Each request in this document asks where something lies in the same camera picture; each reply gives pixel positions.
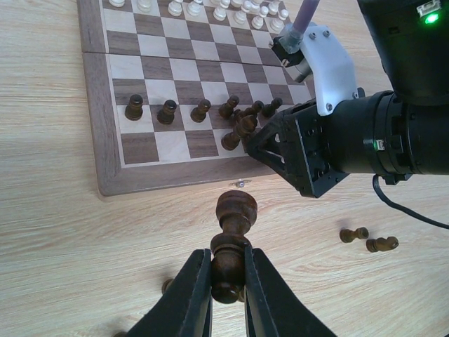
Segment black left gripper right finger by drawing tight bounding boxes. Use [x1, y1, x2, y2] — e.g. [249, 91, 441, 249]
[245, 247, 335, 336]

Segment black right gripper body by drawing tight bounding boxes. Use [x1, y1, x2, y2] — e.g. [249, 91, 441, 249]
[246, 101, 348, 197]

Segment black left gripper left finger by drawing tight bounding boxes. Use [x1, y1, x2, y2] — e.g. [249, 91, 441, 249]
[126, 249, 212, 336]

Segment dark pawn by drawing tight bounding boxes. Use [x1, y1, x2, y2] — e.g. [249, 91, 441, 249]
[260, 98, 283, 119]
[234, 107, 258, 123]
[218, 95, 239, 119]
[250, 100, 264, 116]
[125, 94, 143, 121]

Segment dark chess piece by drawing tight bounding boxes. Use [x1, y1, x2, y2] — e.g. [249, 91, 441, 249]
[340, 227, 369, 243]
[157, 100, 177, 124]
[221, 114, 257, 151]
[366, 237, 399, 253]
[161, 278, 173, 294]
[190, 98, 211, 123]
[210, 190, 257, 304]

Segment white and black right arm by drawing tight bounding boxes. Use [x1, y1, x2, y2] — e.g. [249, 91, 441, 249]
[246, 1, 448, 197]

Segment wooden folding chess board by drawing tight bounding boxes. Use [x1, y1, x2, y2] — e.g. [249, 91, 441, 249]
[77, 1, 313, 197]

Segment white chess piece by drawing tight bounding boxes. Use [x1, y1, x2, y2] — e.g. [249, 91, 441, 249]
[109, 0, 126, 8]
[137, 0, 152, 13]
[168, 0, 183, 17]
[213, 0, 230, 22]

